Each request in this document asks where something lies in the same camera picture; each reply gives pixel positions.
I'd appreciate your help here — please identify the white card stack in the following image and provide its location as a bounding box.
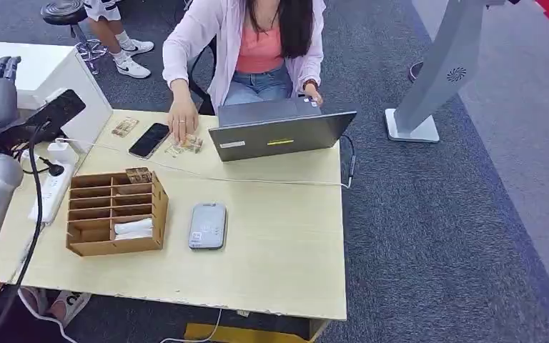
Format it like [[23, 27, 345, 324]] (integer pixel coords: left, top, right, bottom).
[[113, 217, 154, 241]]

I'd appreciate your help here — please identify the white power strip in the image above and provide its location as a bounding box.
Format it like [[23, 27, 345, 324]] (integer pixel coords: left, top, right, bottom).
[[27, 161, 76, 226]]

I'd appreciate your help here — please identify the black laptop cable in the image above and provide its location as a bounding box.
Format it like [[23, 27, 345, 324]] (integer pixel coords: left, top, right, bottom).
[[340, 134, 357, 188]]

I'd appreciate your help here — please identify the white plug adapter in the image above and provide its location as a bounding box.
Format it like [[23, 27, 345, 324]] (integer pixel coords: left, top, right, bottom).
[[46, 141, 79, 166]]

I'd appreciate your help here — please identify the long white cable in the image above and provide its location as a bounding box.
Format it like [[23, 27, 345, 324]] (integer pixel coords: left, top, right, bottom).
[[55, 137, 351, 190]]

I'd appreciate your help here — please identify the seated person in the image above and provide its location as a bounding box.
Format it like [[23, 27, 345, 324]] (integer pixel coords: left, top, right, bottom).
[[162, 0, 327, 145]]

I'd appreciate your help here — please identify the standing person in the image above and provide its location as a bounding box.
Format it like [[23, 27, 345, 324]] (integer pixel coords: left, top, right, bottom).
[[84, 0, 155, 80]]

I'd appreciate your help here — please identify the grey floor stand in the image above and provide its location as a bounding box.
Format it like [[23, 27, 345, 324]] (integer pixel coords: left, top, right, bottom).
[[384, 0, 522, 144]]

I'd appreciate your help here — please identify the grey laptop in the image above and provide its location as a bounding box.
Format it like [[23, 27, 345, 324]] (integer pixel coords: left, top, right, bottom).
[[208, 96, 358, 163]]

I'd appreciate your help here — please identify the thin white cable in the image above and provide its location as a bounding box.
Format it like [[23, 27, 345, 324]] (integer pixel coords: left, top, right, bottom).
[[159, 308, 223, 343]]

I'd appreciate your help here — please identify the cards pile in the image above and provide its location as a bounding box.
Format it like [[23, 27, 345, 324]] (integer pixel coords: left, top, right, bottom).
[[164, 134, 204, 158]]

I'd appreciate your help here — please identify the black cable with plug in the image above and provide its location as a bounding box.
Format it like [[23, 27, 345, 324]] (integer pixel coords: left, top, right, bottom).
[[19, 151, 66, 179]]

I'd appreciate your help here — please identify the white shoe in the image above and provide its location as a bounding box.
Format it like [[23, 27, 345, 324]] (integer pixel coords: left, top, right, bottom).
[[19, 287, 92, 327]]

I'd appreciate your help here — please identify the person's hand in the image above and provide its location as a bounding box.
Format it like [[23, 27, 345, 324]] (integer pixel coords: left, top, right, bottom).
[[167, 101, 201, 144], [302, 84, 325, 106]]

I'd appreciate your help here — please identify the grey flat device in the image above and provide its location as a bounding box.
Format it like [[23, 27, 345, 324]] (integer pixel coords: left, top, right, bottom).
[[188, 202, 228, 251]]

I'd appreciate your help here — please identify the black smartphone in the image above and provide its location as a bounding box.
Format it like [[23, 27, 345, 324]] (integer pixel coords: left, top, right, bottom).
[[128, 122, 172, 160]]

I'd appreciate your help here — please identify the white cabinet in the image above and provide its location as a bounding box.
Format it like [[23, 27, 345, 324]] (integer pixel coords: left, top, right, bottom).
[[0, 40, 114, 155]]

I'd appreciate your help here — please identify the yellow box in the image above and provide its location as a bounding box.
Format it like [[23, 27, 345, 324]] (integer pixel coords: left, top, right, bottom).
[[184, 322, 313, 343]]

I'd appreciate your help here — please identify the wooden card box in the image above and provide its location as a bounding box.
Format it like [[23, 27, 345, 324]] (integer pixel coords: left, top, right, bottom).
[[65, 168, 170, 257]]

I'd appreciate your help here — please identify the black round stool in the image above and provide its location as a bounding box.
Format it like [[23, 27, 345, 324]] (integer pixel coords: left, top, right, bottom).
[[41, 0, 109, 76]]

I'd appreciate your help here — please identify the black flat box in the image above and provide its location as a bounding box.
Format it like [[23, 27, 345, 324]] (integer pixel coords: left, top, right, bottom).
[[0, 89, 87, 148]]

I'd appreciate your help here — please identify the black office chair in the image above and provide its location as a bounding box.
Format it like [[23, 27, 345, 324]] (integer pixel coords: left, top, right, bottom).
[[187, 35, 219, 117]]

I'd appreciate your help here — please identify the person's right hand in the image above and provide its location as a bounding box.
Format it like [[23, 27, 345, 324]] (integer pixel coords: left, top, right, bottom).
[[167, 101, 201, 144]]

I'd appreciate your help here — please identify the brown patterned card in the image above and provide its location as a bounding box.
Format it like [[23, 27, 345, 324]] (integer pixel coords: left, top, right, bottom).
[[111, 116, 140, 139]]

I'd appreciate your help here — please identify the person's left hand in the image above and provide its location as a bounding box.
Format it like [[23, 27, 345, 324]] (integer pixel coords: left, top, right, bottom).
[[302, 84, 325, 106]]

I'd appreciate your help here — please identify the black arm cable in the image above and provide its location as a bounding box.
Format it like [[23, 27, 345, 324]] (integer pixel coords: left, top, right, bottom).
[[0, 120, 51, 343]]

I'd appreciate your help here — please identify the brown card in box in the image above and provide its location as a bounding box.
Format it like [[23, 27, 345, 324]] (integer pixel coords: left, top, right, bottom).
[[125, 166, 154, 184]]

